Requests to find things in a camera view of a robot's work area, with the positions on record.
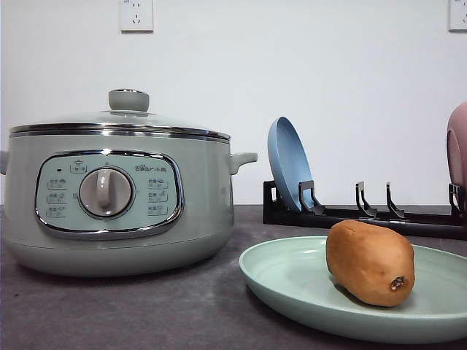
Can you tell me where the green plate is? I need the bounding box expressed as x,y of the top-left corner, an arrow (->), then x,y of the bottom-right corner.
239,236 -> 467,335

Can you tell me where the pink plate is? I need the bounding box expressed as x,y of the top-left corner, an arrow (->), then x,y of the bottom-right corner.
445,101 -> 467,184

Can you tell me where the white wall socket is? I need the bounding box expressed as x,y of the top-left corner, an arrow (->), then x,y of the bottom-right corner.
120,0 -> 154,34
448,0 -> 467,33

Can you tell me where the black plate rack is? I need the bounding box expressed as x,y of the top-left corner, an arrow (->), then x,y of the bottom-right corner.
262,178 -> 467,241

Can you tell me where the blue plate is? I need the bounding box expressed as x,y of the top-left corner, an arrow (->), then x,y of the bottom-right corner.
267,115 -> 314,212

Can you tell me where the brown potato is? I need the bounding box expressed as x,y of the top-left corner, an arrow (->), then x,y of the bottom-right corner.
325,219 -> 416,308

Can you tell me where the green electric steamer pot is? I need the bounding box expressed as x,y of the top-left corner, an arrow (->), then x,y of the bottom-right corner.
0,129 -> 258,278

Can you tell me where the glass steamer lid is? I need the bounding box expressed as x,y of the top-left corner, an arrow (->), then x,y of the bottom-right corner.
9,88 -> 231,141

